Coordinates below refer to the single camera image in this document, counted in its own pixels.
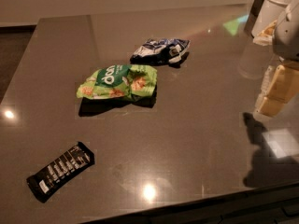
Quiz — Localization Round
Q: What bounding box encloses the blue white snack bag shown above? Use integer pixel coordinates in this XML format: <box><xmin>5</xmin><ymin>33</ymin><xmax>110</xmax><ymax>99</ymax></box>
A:
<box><xmin>130</xmin><ymin>38</ymin><xmax>190</xmax><ymax>65</ymax></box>

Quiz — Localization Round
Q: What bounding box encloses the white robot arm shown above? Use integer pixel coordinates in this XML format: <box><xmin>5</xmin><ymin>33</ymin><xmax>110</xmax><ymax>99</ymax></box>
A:
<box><xmin>251</xmin><ymin>0</ymin><xmax>299</xmax><ymax>120</ymax></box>

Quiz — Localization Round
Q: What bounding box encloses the green rice chip bag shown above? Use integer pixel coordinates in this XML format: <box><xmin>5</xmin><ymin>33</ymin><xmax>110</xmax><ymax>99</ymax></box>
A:
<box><xmin>77</xmin><ymin>64</ymin><xmax>157</xmax><ymax>102</ymax></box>

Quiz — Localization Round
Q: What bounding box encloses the black rxbar chocolate bar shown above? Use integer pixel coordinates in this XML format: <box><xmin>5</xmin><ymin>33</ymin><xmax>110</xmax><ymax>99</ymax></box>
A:
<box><xmin>26</xmin><ymin>142</ymin><xmax>95</xmax><ymax>203</ymax></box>

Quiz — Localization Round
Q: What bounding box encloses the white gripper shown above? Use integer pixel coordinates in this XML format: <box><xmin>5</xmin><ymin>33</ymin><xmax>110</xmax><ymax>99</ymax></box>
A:
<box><xmin>255</xmin><ymin>0</ymin><xmax>299</xmax><ymax>117</ymax></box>

